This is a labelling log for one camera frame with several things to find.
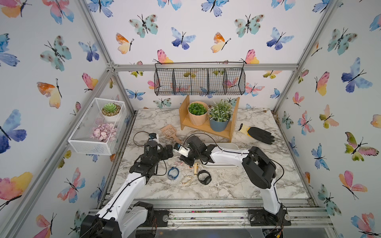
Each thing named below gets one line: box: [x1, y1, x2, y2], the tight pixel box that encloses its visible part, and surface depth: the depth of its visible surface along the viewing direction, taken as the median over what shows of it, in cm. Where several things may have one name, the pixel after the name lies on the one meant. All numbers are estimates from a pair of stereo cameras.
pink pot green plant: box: [187, 101, 209, 126], surface depth 98 cm
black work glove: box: [238, 123, 275, 145], surface depth 107 cm
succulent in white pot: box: [101, 102, 122, 123], surface depth 73 cm
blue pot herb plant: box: [208, 99, 234, 132], surface depth 90 cm
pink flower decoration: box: [90, 122, 118, 143], surface depth 64 cm
